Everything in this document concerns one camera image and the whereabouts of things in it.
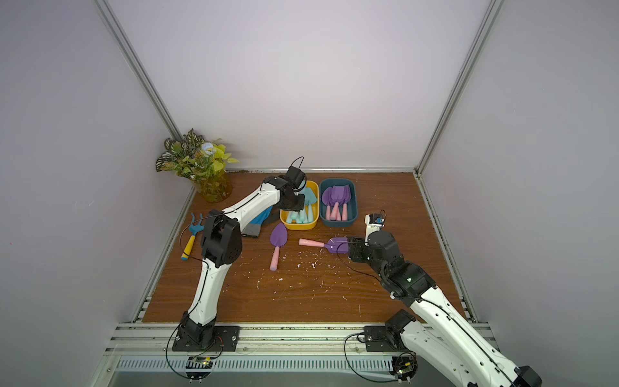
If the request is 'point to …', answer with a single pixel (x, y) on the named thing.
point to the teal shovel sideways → (310, 214)
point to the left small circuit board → (198, 363)
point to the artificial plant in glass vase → (200, 161)
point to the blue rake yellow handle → (195, 228)
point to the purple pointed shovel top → (327, 197)
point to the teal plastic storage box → (352, 204)
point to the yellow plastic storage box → (295, 225)
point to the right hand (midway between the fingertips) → (355, 233)
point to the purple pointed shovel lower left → (279, 236)
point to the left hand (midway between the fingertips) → (303, 205)
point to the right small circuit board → (404, 367)
